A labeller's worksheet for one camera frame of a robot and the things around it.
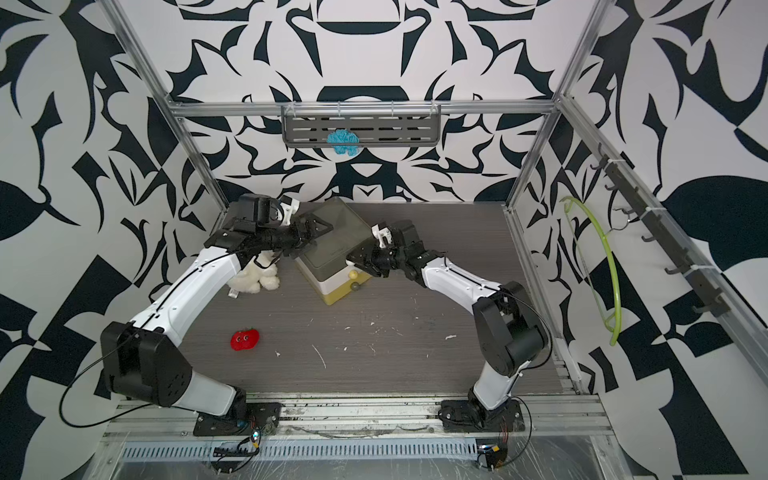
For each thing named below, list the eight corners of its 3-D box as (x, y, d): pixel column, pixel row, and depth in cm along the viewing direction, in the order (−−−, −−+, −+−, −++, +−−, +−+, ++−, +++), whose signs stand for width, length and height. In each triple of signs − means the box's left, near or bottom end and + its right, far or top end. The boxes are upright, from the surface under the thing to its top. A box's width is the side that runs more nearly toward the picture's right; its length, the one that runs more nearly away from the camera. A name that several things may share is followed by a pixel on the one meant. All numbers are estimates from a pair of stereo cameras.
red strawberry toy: (232, 350, 86) (227, 346, 84) (238, 332, 90) (233, 328, 87) (256, 350, 87) (252, 346, 84) (261, 332, 90) (257, 328, 87)
